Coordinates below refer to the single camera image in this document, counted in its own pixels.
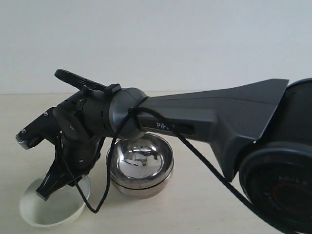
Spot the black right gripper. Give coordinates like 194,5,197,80
36,135,104,200

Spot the white ceramic bowl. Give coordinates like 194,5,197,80
19,176,86,229

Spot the smooth stainless steel bowl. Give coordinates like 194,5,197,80
111,178,170,199

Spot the dimpled stainless steel bowl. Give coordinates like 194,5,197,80
110,133,174,190

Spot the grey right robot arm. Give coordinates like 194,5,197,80
38,78,312,234

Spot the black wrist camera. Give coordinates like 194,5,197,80
16,107,61,150

